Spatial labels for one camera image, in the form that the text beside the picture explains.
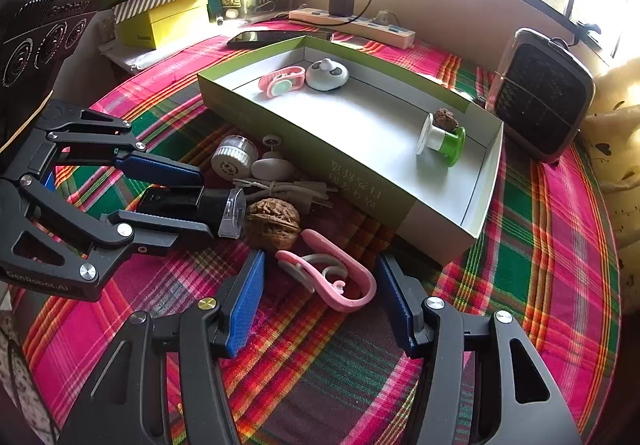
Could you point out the cream heart print cloth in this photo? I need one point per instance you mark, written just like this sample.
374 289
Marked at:
615 150

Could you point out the brown walnut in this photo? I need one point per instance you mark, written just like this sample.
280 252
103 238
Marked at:
446 117
272 225

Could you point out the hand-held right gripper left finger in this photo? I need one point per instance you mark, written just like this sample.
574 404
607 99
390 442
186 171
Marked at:
245 310

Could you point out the long pink hook clip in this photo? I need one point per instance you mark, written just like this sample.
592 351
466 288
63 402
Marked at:
350 292

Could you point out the white panda face toy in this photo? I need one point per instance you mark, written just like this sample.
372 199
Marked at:
325 75

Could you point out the white side table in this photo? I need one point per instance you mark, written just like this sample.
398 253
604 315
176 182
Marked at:
130 56

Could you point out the black charger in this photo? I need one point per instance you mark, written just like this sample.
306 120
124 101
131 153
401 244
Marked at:
342 1

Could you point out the black device with clear end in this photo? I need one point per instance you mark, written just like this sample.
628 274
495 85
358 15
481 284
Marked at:
210 210

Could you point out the pink clip with mint disc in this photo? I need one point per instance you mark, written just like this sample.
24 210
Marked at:
282 85

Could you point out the green and white spool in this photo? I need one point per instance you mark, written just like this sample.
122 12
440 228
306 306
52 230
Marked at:
450 145

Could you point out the green cardboard box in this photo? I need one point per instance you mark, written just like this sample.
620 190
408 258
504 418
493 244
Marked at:
380 135

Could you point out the white plug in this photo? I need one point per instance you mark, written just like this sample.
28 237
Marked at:
386 17

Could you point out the plaid blanket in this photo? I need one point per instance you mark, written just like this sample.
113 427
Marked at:
525 250

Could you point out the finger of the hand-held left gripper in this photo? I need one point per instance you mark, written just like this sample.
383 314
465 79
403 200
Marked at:
165 230
160 170

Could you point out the small white oval gadget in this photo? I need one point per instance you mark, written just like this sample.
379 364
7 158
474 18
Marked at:
272 169

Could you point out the white round ribbed cap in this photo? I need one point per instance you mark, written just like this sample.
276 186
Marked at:
230 160

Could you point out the cream power strip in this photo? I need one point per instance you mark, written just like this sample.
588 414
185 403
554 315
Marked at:
370 30

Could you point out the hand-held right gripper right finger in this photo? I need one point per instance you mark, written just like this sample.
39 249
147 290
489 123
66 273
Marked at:
397 310

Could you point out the black smartphone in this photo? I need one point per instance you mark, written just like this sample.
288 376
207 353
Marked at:
270 39

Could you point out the yellow box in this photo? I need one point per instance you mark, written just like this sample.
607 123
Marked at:
165 27

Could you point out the small green label container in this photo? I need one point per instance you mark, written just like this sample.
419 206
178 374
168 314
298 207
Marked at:
230 0

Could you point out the small grey space heater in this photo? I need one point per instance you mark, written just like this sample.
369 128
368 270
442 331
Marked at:
540 95

